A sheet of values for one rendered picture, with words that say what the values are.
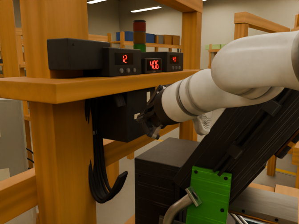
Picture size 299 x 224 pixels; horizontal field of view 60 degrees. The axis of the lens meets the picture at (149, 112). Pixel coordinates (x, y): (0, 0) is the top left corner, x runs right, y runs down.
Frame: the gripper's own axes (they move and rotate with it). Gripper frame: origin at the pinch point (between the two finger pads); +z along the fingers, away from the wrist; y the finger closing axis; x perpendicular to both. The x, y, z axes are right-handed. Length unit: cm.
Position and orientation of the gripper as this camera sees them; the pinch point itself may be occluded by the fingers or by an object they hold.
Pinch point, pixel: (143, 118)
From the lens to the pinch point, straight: 62.2
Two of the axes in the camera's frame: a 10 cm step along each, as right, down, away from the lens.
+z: -4.9, 2.2, 8.4
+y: -2.1, 9.1, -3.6
